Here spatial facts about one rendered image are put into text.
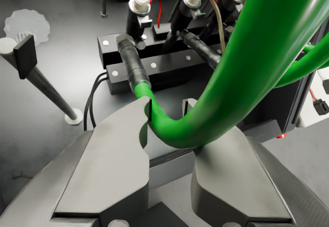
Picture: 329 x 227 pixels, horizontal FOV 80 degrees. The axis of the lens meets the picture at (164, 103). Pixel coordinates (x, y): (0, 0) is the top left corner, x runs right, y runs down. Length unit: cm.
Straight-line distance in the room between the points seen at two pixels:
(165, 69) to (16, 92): 35
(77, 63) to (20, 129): 20
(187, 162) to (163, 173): 5
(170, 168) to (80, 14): 47
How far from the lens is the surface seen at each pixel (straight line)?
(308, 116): 59
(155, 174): 40
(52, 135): 53
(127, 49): 22
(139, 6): 28
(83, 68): 56
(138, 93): 16
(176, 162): 41
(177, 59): 43
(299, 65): 20
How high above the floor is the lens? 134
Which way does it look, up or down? 69 degrees down
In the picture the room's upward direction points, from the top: 48 degrees clockwise
